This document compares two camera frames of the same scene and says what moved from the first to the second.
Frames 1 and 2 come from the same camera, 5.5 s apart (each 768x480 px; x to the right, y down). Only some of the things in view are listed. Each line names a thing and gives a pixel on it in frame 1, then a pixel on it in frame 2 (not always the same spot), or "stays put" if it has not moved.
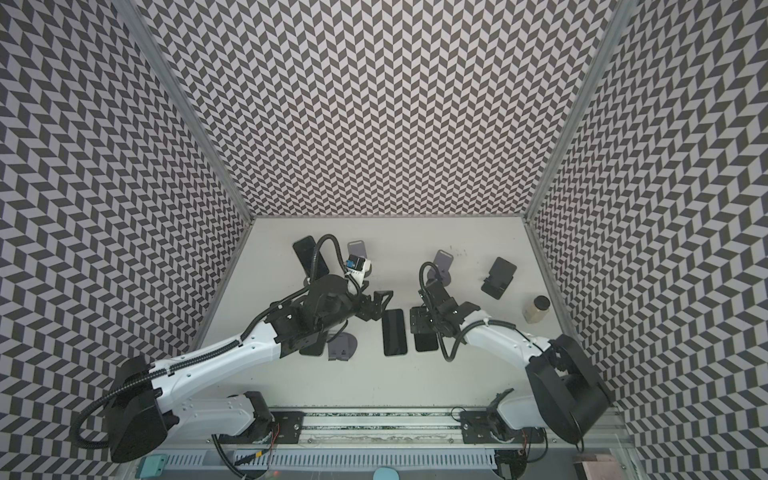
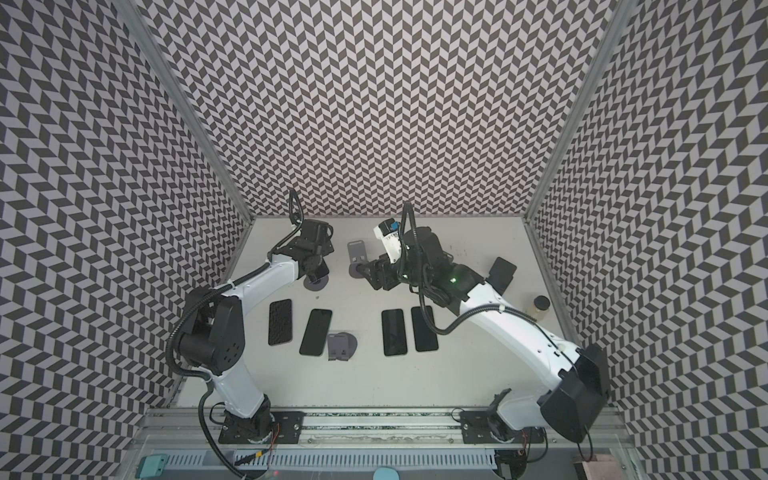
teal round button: (385, 473) stays put
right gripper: (432, 315) -> (384, 270)
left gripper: (367, 313) -> (328, 248)
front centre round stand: (342, 348) stays put
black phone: (394, 334) stays put
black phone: (425, 334) stays put
